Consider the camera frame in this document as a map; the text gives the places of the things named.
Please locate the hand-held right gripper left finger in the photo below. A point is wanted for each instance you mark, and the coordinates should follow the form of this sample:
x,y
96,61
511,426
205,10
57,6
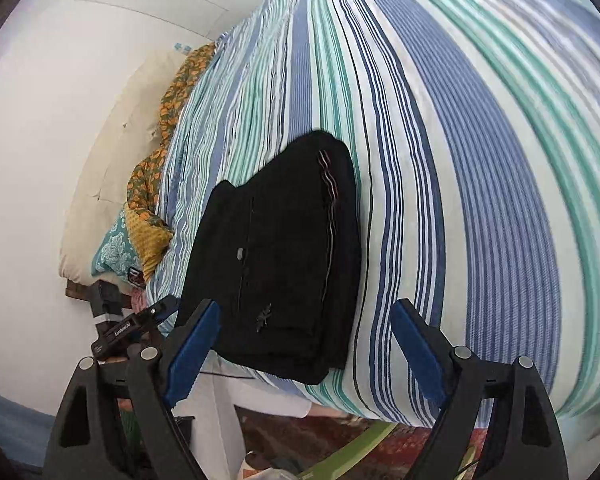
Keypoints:
x,y
195,345

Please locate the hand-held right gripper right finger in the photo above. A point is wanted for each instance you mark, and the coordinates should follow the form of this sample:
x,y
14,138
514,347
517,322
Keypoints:
x,y
415,345

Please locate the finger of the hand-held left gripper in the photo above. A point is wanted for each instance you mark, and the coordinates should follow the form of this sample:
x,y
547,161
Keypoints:
x,y
161,306

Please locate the black pants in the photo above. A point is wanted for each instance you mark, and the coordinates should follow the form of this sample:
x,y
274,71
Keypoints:
x,y
280,260

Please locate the yellow cloth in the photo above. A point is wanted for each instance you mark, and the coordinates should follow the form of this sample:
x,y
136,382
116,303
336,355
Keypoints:
x,y
150,240

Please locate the teal patterned pillow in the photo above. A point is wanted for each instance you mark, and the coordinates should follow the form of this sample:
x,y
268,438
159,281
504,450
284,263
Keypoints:
x,y
112,252

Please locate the white cloth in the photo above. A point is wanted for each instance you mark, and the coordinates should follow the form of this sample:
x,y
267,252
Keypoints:
x,y
250,410

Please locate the green plastic object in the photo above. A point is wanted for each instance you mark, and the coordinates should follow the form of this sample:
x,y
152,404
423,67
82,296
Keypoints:
x,y
360,447

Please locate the red patterned rug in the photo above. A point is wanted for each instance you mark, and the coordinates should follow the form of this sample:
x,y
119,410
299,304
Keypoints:
x,y
290,435

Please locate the striped bed sheet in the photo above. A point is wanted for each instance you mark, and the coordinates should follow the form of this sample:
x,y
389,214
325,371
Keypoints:
x,y
455,185

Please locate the orange floral cloth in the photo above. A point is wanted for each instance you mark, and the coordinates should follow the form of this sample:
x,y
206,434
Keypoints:
x,y
175,95

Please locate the wooden bed frame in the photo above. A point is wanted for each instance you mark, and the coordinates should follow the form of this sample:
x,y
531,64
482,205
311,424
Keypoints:
x,y
77,292

